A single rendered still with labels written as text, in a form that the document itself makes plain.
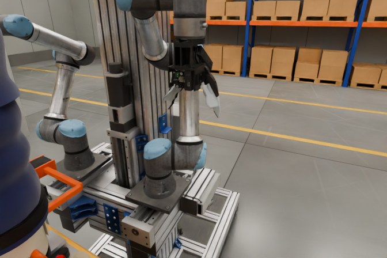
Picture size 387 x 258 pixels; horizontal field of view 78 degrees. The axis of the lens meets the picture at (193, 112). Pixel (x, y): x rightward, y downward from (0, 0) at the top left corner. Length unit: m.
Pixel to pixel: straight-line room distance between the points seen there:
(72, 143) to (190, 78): 0.89
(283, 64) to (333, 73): 1.30
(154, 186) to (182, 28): 0.71
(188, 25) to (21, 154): 0.48
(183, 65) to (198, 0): 0.14
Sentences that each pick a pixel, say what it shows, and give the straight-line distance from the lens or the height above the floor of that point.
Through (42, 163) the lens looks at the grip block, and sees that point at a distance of 1.18.
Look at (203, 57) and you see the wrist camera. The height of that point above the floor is 1.67.
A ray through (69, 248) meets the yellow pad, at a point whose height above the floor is 1.07.
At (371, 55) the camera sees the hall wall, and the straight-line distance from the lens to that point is 8.92.
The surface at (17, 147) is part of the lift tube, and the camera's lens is 0.69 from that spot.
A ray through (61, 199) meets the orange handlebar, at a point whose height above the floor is 1.19.
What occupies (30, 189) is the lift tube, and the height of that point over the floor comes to 1.37.
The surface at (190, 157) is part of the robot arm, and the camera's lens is 1.01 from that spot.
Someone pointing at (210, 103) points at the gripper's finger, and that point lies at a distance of 0.59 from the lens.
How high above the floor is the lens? 1.77
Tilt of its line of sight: 22 degrees down
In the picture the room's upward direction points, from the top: straight up
